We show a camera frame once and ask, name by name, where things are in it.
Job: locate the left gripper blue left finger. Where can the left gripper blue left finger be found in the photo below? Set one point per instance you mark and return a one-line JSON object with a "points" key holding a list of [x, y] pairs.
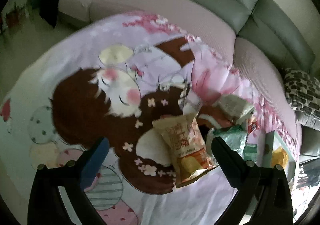
{"points": [[83, 171]]}

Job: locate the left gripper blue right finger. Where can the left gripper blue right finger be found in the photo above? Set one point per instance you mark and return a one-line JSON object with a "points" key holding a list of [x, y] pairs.
{"points": [[239, 173]]}

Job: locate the brown toast chip bag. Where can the brown toast chip bag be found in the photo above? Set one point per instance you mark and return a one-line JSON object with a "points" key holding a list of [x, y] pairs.
{"points": [[187, 147]]}

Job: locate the green white snack bag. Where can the green white snack bag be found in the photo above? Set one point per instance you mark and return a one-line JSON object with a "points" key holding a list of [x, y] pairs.
{"points": [[236, 138]]}

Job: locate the green rimmed white tray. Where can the green rimmed white tray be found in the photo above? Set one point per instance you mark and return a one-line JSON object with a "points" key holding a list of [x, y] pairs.
{"points": [[272, 142]]}

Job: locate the orange cake snack packet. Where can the orange cake snack packet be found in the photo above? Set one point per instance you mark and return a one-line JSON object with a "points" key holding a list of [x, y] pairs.
{"points": [[280, 157]]}

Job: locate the red orange snack bag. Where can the red orange snack bag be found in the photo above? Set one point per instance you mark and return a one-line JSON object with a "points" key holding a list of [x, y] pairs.
{"points": [[212, 117]]}

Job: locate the grey green wrapped snack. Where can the grey green wrapped snack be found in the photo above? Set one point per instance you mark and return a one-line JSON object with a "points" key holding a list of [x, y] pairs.
{"points": [[236, 109]]}

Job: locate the grey pillow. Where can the grey pillow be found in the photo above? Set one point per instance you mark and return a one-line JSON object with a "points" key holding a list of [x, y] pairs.
{"points": [[308, 121]]}

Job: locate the pink cartoon print cloth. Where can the pink cartoon print cloth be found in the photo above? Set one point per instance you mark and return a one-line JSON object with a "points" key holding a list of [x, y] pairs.
{"points": [[113, 79]]}

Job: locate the black white patterned pillow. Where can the black white patterned pillow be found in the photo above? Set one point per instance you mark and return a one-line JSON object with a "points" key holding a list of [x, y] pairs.
{"points": [[302, 92]]}

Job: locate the grey green sofa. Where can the grey green sofa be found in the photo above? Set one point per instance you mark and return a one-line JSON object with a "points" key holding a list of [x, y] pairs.
{"points": [[263, 23]]}

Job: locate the pink sofa seat cover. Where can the pink sofa seat cover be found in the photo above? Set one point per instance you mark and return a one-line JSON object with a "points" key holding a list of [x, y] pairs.
{"points": [[247, 56]]}

